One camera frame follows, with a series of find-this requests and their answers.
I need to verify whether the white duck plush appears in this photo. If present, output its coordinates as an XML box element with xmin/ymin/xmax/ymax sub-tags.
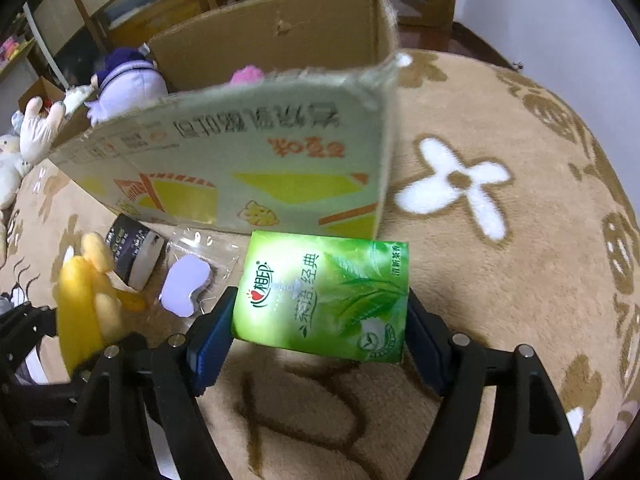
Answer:
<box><xmin>0</xmin><ymin>133</ymin><xmax>32</xmax><ymax>210</ymax></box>

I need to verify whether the purple haired plush doll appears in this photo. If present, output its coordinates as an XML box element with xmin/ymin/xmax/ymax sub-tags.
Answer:
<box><xmin>85</xmin><ymin>47</ymin><xmax>168</xmax><ymax>127</ymax></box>

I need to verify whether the lilac soap in wrapper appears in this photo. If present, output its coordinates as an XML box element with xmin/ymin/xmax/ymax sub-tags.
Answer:
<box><xmin>160</xmin><ymin>254</ymin><xmax>213</xmax><ymax>318</ymax></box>

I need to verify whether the wooden wardrobe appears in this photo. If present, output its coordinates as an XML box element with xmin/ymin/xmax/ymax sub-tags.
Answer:
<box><xmin>22</xmin><ymin>0</ymin><xmax>230</xmax><ymax>86</ymax></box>

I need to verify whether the green tissue pack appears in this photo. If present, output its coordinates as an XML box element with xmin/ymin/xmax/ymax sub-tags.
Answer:
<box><xmin>232</xmin><ymin>231</ymin><xmax>409</xmax><ymax>363</ymax></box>

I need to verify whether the black face product box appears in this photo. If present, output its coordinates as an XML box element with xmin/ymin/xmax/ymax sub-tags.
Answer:
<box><xmin>105</xmin><ymin>214</ymin><xmax>166</xmax><ymax>292</ymax></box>

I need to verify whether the yellow plush toy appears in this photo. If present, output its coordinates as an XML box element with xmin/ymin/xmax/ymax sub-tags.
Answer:
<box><xmin>54</xmin><ymin>232</ymin><xmax>146</xmax><ymax>375</ymax></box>

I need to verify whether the cardboard box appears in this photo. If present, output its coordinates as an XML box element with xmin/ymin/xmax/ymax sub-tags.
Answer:
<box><xmin>50</xmin><ymin>0</ymin><xmax>399</xmax><ymax>240</ymax></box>

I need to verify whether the pink plush bear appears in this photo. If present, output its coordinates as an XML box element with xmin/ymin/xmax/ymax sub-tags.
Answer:
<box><xmin>229</xmin><ymin>65</ymin><xmax>265</xmax><ymax>86</ymax></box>

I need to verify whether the white bunny plush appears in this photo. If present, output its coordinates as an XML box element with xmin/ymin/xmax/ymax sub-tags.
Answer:
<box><xmin>20</xmin><ymin>96</ymin><xmax>66</xmax><ymax>166</ymax></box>

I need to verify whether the beige floral blanket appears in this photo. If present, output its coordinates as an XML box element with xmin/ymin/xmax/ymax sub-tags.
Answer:
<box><xmin>0</xmin><ymin>48</ymin><xmax>640</xmax><ymax>480</ymax></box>

